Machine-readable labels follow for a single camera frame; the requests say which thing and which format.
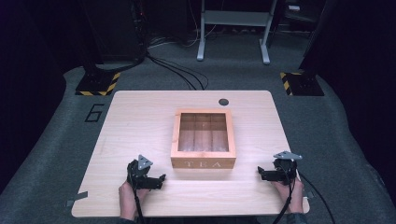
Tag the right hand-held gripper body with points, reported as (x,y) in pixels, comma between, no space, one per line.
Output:
(285,169)

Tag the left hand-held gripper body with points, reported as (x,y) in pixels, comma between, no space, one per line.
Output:
(139,175)

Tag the wooden tea box glass lid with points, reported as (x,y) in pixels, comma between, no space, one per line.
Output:
(202,163)

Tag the person's left hand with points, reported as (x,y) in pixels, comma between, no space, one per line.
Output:
(128,199)

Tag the person's right hand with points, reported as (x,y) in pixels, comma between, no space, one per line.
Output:
(294,196)

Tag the grey tape strip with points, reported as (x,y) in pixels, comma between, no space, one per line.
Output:
(308,195)
(77,197)

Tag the round table grommet hole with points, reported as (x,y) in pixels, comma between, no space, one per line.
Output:
(223,102)

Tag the black cabinet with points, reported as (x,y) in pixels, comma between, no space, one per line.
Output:
(115,28)

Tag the black yellow striped base plate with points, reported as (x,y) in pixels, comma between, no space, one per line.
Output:
(98,84)
(302,84)

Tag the white metal stand frame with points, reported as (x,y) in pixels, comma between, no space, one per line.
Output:
(235,18)

